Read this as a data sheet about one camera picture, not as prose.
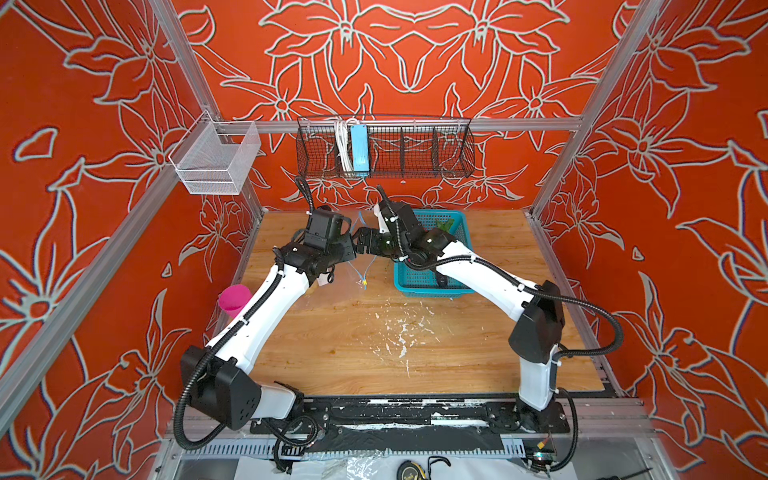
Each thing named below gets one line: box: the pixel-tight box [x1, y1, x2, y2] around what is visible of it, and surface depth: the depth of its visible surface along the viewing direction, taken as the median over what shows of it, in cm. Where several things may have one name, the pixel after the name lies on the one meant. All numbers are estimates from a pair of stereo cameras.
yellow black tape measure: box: [397, 460, 427, 480], surface depth 66 cm
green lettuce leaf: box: [436, 219, 455, 233], surface depth 109 cm
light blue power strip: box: [350, 125, 370, 177], surface depth 92 cm
